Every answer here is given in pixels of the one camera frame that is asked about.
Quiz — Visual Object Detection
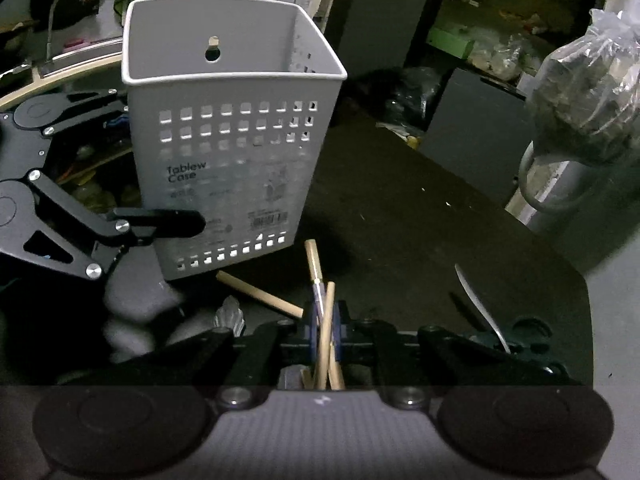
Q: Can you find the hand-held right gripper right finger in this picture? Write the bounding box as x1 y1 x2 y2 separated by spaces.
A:
331 301 571 407

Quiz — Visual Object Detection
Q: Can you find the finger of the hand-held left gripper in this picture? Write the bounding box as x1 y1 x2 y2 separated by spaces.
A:
22 170 207 281
45 88 133 137

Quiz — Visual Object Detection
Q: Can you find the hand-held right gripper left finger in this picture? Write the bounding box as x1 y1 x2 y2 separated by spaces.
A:
150 301 322 408

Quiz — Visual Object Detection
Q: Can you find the wooden chopstick with purple band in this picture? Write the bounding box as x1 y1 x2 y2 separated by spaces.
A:
304 239 347 392

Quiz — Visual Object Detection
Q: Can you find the grey perforated utensil case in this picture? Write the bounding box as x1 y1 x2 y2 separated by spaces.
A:
121 0 349 282

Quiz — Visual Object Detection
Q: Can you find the metal spoon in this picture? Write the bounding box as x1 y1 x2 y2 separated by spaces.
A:
454 262 512 355

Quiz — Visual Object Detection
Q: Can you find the steel sink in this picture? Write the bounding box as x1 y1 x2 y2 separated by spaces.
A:
35 40 126 78

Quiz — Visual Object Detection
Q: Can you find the curved sink faucet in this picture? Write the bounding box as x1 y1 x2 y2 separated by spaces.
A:
39 0 85 78

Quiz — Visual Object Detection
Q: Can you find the black plastic bag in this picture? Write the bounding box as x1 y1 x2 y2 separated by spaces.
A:
350 67 441 136

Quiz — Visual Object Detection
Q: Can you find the dark grey cabinet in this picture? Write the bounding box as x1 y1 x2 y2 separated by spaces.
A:
420 67 538 206

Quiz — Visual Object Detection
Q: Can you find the green box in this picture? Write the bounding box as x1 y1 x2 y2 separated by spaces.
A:
427 25 476 58

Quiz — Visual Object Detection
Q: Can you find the clear plastic bag of dried goods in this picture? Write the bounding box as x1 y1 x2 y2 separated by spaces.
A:
522 7 640 166

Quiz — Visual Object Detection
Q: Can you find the cluttered storage shelf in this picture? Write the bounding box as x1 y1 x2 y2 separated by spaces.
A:
425 0 601 86

